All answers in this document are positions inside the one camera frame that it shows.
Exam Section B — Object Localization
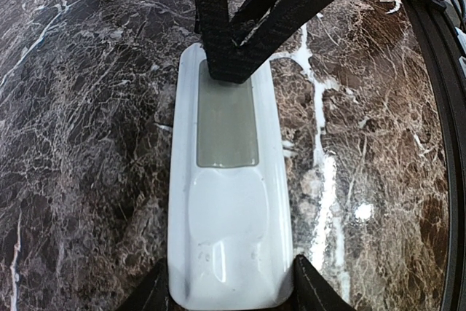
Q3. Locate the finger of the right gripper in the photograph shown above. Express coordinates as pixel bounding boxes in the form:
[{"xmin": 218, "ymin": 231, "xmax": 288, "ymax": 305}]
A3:
[
  {"xmin": 208, "ymin": 0, "xmax": 334, "ymax": 84},
  {"xmin": 195, "ymin": 0, "xmax": 232, "ymax": 71}
]

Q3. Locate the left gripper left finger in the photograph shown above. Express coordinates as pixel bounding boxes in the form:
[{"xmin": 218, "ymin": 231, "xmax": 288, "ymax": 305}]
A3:
[{"xmin": 119, "ymin": 259, "xmax": 170, "ymax": 311}]

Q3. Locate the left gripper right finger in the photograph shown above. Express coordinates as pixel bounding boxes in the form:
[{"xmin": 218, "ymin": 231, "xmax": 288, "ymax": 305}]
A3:
[{"xmin": 293, "ymin": 254, "xmax": 355, "ymax": 311}]

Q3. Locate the white remote control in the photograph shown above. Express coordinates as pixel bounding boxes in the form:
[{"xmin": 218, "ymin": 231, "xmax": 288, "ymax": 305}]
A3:
[{"xmin": 167, "ymin": 44, "xmax": 293, "ymax": 310}]

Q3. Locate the grey battery cover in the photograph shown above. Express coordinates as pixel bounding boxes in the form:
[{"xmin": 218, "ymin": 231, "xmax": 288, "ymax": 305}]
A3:
[{"xmin": 197, "ymin": 60, "xmax": 259, "ymax": 168}]

